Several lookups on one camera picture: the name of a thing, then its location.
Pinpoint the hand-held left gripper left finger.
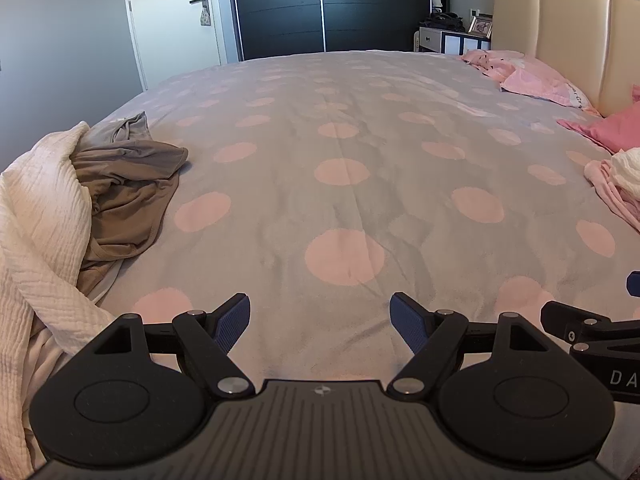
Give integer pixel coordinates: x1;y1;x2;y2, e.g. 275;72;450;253
85;292;256;398

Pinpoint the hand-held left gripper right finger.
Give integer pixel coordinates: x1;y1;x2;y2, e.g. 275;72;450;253
386;292;561;400

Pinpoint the white textured robe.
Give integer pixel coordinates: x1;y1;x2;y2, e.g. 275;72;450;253
0;121;118;471

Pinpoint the pale pink garment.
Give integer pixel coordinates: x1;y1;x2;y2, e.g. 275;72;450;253
584;157;640;233

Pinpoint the cream crinkled garment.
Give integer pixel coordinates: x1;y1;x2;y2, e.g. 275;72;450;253
610;147;640;201

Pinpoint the dark pink pillow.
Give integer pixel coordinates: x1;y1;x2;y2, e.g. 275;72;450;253
556;85;640;156

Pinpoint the grey-brown garment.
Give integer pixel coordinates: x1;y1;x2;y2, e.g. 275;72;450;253
70;111;189;296

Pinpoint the pink garment far right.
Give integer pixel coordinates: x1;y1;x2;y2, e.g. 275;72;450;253
460;50;601;113

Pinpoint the cream padded headboard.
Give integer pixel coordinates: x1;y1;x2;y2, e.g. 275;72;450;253
492;0;640;117

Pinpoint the white door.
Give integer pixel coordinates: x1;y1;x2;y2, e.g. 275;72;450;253
121;0;223;92

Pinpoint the black bag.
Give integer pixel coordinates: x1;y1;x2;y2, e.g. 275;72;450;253
420;10;466;32

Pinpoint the black sliding-door wardrobe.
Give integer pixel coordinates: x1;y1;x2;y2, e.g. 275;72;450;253
227;0;433;61

